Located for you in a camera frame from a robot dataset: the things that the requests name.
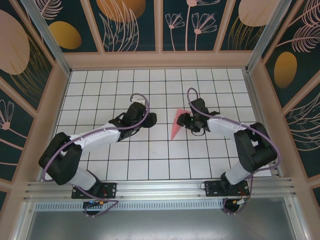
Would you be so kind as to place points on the pink paper sheet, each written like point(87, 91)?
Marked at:
point(176, 132)

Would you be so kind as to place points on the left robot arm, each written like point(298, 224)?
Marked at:
point(62, 162)

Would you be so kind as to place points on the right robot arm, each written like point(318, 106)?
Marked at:
point(257, 150)

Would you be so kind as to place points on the grey metal sheet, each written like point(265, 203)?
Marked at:
point(162, 225)

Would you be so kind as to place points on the small board with yellow plug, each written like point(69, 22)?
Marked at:
point(241, 201)
point(100, 202)

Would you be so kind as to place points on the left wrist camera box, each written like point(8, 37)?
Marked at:
point(138, 101)

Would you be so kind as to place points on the aluminium side rail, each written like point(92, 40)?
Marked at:
point(251, 87)

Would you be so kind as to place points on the aluminium mounting rail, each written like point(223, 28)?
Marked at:
point(162, 188)

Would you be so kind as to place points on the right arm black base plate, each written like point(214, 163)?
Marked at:
point(212, 188)

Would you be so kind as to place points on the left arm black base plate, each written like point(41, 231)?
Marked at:
point(110, 190)

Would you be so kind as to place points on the aluminium corner post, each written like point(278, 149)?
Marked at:
point(265, 32)
point(47, 32)

